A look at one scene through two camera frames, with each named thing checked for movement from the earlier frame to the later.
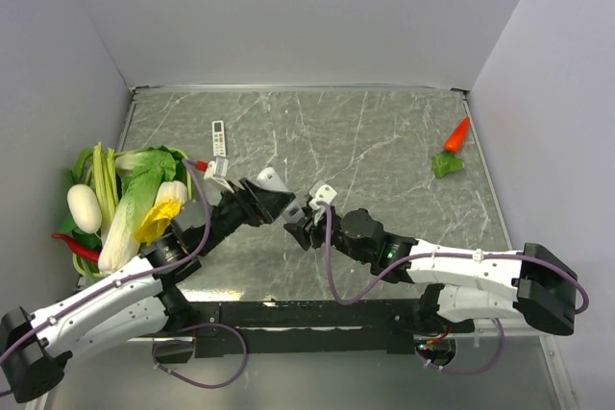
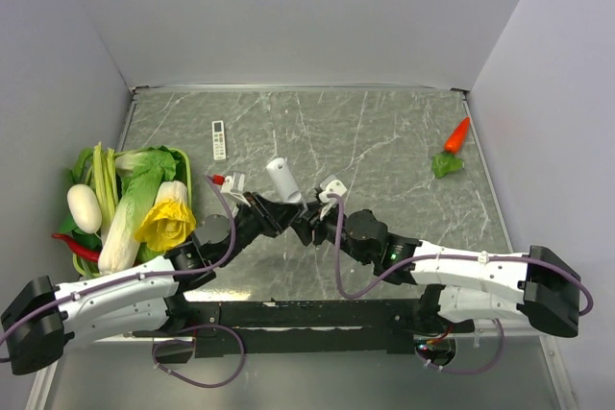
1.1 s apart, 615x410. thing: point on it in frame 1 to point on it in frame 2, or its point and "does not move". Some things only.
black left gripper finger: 266,217 to 275,229
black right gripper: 303,229 does not move
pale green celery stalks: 102,176 does not move
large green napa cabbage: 139,173 does not move
